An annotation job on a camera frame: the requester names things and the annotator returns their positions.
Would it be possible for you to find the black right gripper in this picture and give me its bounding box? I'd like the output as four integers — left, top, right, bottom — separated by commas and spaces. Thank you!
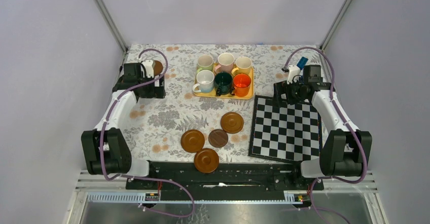
270, 78, 307, 108

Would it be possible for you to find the brown coaster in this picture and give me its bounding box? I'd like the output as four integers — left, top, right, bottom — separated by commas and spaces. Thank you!
220, 112, 244, 134
181, 129, 205, 153
194, 148, 220, 173
153, 60, 163, 76

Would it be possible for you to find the white and blue mug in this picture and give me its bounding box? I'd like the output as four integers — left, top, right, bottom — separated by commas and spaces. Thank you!
192, 70, 214, 93

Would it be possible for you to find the dark wood grain coaster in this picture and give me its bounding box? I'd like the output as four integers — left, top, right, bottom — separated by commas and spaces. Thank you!
208, 129, 229, 148

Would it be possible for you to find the brown coaster bottom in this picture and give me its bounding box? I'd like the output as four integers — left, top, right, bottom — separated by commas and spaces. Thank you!
194, 148, 220, 173

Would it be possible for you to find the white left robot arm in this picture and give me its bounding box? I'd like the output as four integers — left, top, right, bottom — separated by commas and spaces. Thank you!
81, 59, 165, 189

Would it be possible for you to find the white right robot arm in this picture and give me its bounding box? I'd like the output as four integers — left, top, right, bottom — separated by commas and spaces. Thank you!
273, 65, 372, 190

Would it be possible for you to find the black white chessboard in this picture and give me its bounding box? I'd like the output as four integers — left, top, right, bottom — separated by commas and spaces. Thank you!
248, 95, 323, 163

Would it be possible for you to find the orange mug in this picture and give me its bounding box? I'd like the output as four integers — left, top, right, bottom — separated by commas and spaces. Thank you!
232, 73, 252, 97

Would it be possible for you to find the yellow mug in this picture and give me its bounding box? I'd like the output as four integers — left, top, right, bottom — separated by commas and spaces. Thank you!
231, 56, 252, 76

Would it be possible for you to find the light green mug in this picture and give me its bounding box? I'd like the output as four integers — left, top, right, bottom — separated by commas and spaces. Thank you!
197, 55, 213, 73

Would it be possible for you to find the yellow plastic tray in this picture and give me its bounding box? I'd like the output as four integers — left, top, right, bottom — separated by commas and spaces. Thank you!
193, 66, 254, 100

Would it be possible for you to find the dark green mug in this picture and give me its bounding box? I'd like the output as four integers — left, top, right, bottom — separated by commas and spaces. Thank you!
214, 72, 233, 96

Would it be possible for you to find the floral tablecloth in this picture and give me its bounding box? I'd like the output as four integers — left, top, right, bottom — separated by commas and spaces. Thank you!
122, 44, 325, 163

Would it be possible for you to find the pink mug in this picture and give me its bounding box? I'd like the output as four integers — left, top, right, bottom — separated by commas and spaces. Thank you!
214, 53, 235, 74

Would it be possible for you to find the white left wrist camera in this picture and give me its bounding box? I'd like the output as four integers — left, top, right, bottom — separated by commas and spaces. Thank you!
140, 59, 155, 78

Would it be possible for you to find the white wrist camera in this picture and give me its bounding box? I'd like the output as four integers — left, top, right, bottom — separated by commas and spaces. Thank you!
140, 59, 155, 78
282, 65, 301, 84

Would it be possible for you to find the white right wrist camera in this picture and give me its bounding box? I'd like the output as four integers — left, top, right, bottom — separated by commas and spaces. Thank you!
282, 65, 301, 84

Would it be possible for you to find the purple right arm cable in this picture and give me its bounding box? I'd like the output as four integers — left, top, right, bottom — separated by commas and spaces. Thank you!
284, 46, 368, 224

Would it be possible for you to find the left aluminium frame post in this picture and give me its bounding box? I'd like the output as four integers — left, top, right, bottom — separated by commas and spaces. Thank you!
93, 0, 128, 53

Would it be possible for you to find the aluminium frame post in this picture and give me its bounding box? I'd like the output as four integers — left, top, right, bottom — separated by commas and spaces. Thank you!
93, 0, 128, 53
319, 0, 353, 50

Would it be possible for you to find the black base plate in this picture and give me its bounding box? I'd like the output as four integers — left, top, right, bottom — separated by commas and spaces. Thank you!
125, 160, 325, 202

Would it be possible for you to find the right aluminium frame post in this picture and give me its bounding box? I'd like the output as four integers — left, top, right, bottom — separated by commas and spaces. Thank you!
319, 0, 353, 50

